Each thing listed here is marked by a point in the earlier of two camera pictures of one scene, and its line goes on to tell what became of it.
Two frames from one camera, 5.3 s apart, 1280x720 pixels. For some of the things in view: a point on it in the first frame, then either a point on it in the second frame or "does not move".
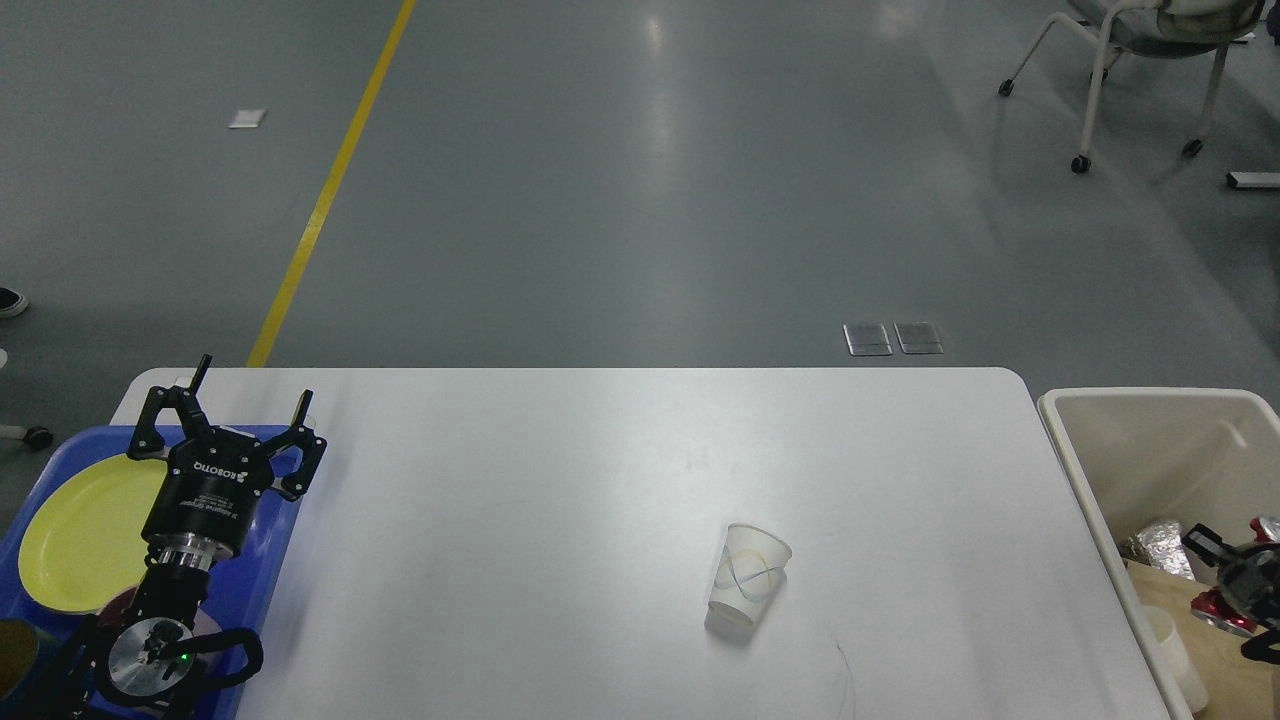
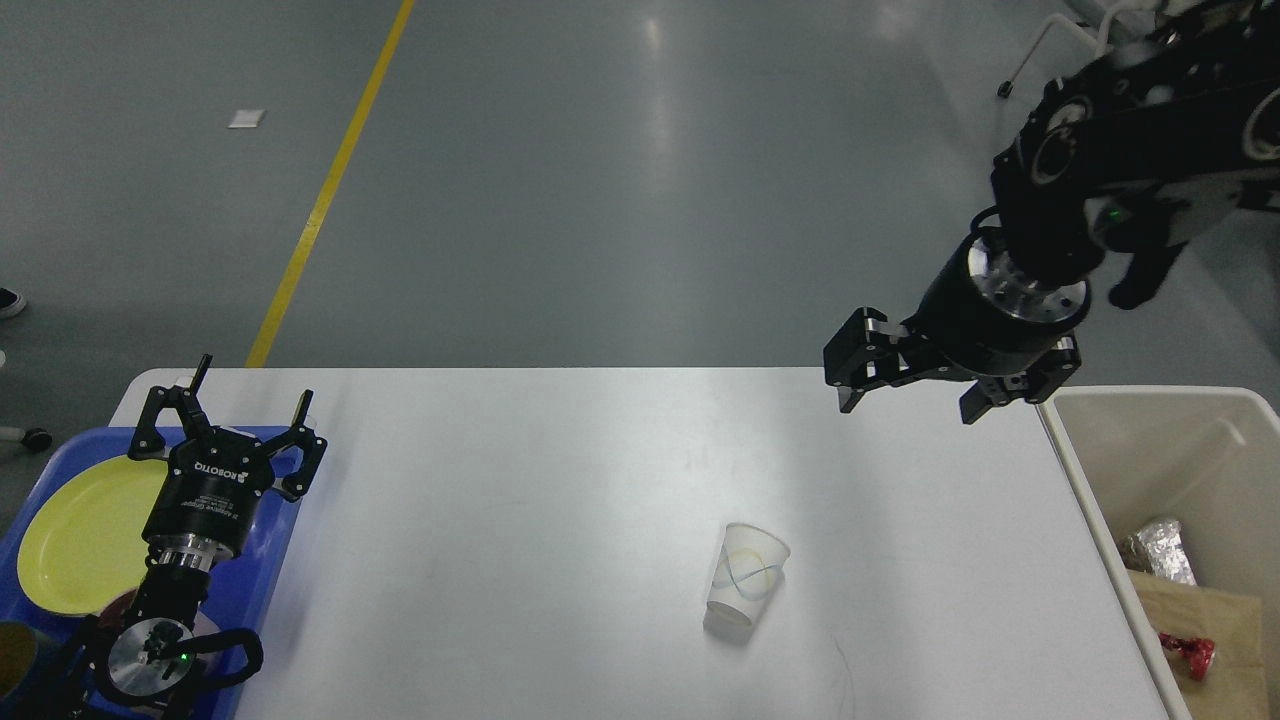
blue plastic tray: x=56 y=630 does not move
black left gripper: x=201 y=512 does not move
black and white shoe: x=12 y=304 does not move
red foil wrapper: x=1211 y=606 -> x=1198 y=653
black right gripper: x=1250 y=575 -> x=982 y=312
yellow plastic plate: x=81 y=536 does not move
